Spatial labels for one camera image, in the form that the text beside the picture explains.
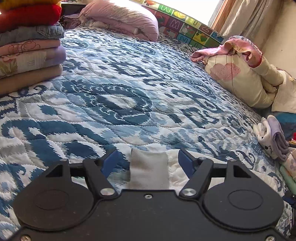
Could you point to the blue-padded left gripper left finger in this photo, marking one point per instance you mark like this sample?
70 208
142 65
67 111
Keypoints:
97 172

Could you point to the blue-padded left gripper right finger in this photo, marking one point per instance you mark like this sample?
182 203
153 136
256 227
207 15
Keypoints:
198 170

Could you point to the white quilted garment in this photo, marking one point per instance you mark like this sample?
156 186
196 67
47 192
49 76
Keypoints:
148 170

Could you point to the white purple panda garment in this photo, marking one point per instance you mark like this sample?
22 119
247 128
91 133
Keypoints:
270 136

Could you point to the blue white patterned quilt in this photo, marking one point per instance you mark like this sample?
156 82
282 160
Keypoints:
119 92

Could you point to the rolled cream floral garment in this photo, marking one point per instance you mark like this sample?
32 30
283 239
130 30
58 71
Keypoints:
290 165

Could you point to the folded mint green garment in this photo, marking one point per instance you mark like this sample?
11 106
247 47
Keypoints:
286 175

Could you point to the cream pink padded jacket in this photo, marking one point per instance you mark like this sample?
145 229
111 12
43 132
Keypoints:
240 67

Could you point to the folded tan garment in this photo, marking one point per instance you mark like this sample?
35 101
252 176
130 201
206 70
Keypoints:
22 80

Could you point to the folded white lilac garment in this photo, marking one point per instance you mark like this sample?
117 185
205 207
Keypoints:
31 60

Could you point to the folded pink patterned garment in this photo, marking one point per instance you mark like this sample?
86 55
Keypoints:
29 45

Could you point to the colourful alphabet foam mat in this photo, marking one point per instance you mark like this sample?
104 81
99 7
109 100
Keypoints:
182 27

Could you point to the folded blue denim garment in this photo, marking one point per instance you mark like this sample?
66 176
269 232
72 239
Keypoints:
21 34

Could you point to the folded pink duvet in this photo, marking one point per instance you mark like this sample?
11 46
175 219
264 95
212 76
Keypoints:
125 17

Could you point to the beige curtain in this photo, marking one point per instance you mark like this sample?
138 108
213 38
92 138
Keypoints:
252 19

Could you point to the folded red garment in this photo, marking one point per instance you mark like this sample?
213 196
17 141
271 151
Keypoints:
30 16

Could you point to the folded yellow garment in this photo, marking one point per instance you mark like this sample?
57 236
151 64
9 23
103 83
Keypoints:
12 4

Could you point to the wooden window frame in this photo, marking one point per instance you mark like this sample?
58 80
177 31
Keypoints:
221 14

